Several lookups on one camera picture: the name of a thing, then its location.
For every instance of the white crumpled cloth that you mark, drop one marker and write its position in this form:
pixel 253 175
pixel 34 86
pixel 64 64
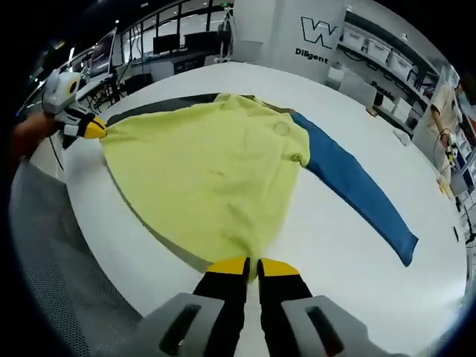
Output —
pixel 401 135

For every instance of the yellow blue grey garment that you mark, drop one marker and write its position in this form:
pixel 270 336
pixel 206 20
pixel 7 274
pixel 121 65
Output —
pixel 208 167

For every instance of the grey panel chair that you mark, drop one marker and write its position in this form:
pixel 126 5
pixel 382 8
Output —
pixel 357 89

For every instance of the small yellow objects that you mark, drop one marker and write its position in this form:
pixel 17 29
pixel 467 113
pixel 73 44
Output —
pixel 444 187

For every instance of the large dark screen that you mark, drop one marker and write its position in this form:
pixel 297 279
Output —
pixel 103 52

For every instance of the grey metal shelf rack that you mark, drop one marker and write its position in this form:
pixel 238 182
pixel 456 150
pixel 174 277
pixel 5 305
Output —
pixel 409 80

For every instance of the white storage bin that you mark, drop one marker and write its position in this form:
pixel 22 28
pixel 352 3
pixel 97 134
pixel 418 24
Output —
pixel 400 59
pixel 378 46
pixel 356 37

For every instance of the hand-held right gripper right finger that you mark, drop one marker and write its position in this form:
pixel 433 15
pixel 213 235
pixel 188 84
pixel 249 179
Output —
pixel 294 320

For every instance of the small brown object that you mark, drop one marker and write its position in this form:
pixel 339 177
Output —
pixel 372 111

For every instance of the black monitor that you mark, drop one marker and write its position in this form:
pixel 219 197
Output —
pixel 201 41
pixel 166 44

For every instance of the grey mesh chair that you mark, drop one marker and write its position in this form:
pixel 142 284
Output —
pixel 56 260

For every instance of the black pen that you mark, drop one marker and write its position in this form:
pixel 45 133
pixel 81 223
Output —
pixel 454 234

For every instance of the white floor stand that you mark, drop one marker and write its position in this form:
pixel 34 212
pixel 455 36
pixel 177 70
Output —
pixel 225 37

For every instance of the white box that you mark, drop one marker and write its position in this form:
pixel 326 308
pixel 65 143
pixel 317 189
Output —
pixel 401 109

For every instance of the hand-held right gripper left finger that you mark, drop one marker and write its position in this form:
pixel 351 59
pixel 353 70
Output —
pixel 208 316

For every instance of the person's left hand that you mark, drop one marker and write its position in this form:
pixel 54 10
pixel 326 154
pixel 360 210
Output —
pixel 35 134

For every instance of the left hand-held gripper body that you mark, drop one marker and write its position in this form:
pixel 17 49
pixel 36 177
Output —
pixel 61 94

